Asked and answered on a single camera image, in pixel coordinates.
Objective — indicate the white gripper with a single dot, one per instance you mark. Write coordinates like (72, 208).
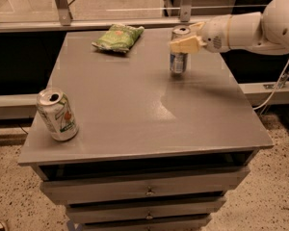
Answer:
(214, 36)

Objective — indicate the silver blue redbull can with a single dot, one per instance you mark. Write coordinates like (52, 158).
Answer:
(178, 61)

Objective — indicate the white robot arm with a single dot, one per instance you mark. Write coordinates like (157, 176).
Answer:
(265, 33)

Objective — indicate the white green 7up can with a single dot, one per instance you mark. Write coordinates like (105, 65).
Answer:
(54, 109)

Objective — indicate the green chip bag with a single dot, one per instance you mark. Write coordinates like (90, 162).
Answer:
(119, 38)

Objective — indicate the grey drawer cabinet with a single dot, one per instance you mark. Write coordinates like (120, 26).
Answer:
(135, 118)

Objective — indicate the top grey drawer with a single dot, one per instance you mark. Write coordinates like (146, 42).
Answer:
(141, 186)

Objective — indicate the grey drawer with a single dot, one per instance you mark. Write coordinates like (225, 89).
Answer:
(146, 209)
(141, 186)
(156, 224)

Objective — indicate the middle grey drawer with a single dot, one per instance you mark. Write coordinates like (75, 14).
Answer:
(146, 209)

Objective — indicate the bottom grey drawer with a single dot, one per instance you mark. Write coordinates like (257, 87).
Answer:
(156, 224)

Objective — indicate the grey metal railing frame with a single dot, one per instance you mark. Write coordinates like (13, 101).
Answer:
(68, 15)

